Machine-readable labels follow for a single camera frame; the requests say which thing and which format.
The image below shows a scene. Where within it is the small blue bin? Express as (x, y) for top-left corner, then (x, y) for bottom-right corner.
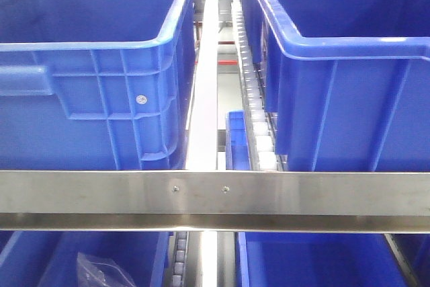
(226, 110), (251, 171)

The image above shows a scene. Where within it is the white roller track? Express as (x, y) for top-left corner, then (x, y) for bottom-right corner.
(231, 0), (283, 172)

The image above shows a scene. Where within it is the lower roller track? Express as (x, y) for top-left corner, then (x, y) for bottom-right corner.
(171, 231), (189, 287)

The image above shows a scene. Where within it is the blue plastic crate, left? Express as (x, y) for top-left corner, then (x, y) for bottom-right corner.
(1, 0), (195, 170)

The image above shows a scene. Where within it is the blue plastic crate,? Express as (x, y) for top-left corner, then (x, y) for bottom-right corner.
(256, 0), (429, 171)
(1, 0), (195, 170)

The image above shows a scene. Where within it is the blue crate lower right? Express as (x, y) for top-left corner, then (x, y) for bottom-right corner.
(236, 232), (406, 286)

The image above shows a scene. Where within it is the blue plastic crate, middle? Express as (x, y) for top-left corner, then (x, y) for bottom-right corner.
(256, 0), (429, 171)

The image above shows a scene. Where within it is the clear plastic bag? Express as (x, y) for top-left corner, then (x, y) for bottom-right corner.
(76, 253), (136, 287)

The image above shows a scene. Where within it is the blue crate lower left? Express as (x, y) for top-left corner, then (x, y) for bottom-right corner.
(1, 231), (169, 286)

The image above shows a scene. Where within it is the stainless steel shelf rail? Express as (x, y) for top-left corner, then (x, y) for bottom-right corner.
(1, 171), (429, 233)

